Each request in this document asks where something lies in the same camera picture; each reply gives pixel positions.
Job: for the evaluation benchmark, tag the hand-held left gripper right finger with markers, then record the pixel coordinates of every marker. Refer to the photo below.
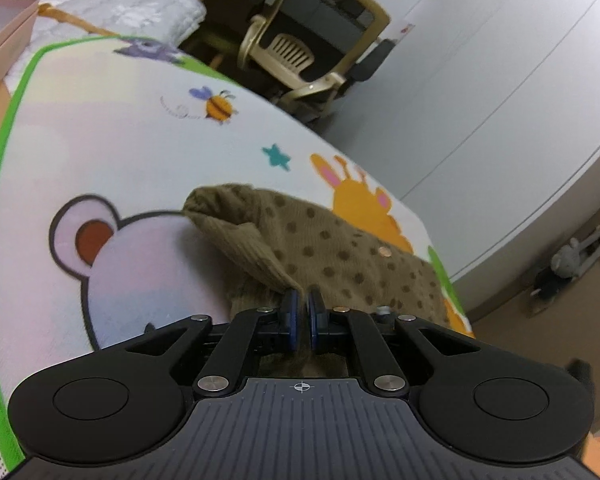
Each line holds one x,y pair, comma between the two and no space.
314,320

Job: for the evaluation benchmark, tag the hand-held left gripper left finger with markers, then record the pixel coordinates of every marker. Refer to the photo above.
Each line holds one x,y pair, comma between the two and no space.
291,320

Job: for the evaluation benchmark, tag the printed cartoon animal mat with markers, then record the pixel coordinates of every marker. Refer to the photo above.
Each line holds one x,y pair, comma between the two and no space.
130,160

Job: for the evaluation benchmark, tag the grey plush toy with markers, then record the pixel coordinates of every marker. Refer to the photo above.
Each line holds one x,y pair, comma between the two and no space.
562,262

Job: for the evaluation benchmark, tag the beige mesh office chair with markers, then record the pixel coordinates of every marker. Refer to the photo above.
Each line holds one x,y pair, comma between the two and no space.
290,55

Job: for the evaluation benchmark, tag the white cabinet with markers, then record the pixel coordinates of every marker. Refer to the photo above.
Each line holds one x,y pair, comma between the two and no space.
400,5

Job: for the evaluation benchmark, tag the pink gift box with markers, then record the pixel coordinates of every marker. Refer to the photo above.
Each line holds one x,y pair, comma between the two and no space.
0,45

